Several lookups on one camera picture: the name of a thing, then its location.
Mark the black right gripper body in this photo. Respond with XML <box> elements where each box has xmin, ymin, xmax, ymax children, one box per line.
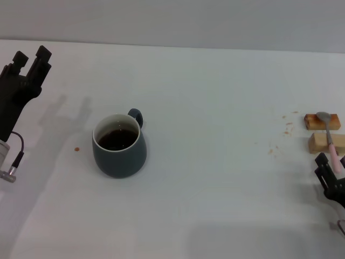
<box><xmin>322</xmin><ymin>176</ymin><xmax>345</xmax><ymax>210</ymax></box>

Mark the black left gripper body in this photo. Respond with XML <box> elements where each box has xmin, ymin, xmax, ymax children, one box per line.
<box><xmin>0</xmin><ymin>74</ymin><xmax>42</xmax><ymax>142</ymax></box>

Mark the pink handled metal spoon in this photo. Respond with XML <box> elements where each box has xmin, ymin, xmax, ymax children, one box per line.
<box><xmin>316</xmin><ymin>111</ymin><xmax>343</xmax><ymax>174</ymax></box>

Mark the grey cup with coffee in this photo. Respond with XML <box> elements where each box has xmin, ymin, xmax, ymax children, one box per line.
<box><xmin>92</xmin><ymin>108</ymin><xmax>148</xmax><ymax>179</ymax></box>

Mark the light notched wooden block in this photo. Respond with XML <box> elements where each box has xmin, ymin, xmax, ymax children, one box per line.
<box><xmin>308</xmin><ymin>132</ymin><xmax>345</xmax><ymax>156</ymax></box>

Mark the brown stained wooden block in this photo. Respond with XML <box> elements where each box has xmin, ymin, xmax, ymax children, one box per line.
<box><xmin>303</xmin><ymin>113</ymin><xmax>341</xmax><ymax>131</ymax></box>

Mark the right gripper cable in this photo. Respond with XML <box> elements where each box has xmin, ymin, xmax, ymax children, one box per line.
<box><xmin>330</xmin><ymin>219</ymin><xmax>345</xmax><ymax>236</ymax></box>

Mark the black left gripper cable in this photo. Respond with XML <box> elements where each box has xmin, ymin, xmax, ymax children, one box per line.
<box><xmin>0</xmin><ymin>131</ymin><xmax>25</xmax><ymax>183</ymax></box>

